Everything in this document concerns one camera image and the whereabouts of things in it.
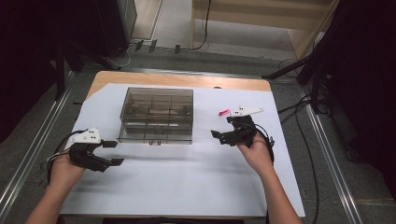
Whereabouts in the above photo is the white table mat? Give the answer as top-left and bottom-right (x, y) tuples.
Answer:
(60, 82), (306, 218)

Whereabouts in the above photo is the person's right hand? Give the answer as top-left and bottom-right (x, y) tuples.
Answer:
(237, 133), (276, 177)

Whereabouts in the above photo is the black hanging cable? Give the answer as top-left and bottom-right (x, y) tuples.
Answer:
(189, 0), (213, 51)

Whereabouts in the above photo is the black stand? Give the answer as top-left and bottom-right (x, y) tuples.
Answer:
(261, 50), (332, 115)
(53, 38), (123, 101)

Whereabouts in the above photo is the black floor cable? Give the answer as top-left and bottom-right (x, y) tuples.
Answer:
(277, 93), (320, 224)

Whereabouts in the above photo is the light wooden shelf unit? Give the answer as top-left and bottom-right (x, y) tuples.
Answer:
(191, 0), (341, 60)

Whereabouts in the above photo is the smoky clear compartment box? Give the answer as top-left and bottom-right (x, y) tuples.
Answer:
(117, 86), (195, 147)

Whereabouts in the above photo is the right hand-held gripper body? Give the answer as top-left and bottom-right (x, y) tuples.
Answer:
(228, 105), (265, 148)

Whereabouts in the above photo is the person's left hand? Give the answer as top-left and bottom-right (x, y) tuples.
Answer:
(49, 152), (87, 191)

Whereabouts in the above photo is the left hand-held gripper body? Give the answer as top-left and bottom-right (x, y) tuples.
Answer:
(65, 127), (107, 173)

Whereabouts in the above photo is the white floor cable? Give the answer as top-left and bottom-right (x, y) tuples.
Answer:
(106, 42), (138, 68)

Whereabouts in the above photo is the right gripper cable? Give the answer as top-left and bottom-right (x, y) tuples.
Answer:
(252, 122), (276, 165)

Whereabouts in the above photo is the dark cabinet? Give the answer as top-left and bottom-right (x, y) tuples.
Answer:
(92, 0), (138, 58)

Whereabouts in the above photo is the metal floor rail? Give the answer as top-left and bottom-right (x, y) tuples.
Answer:
(0, 70), (75, 214)
(299, 86), (364, 224)

